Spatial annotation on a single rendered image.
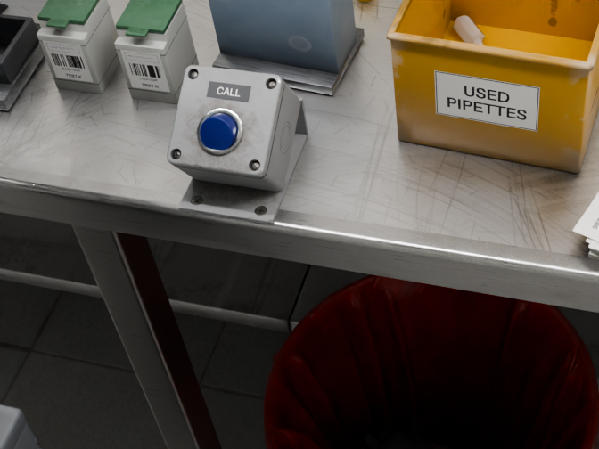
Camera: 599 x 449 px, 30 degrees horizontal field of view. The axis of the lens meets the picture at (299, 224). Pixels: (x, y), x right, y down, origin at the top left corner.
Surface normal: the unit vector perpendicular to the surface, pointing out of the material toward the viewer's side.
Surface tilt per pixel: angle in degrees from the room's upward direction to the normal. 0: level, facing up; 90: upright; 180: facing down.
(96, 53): 90
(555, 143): 90
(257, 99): 30
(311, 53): 90
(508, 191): 0
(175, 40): 90
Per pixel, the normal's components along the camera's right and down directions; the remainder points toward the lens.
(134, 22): -0.12, -0.64
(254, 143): -0.25, -0.18
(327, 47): -0.38, 0.73
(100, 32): 0.95, 0.15
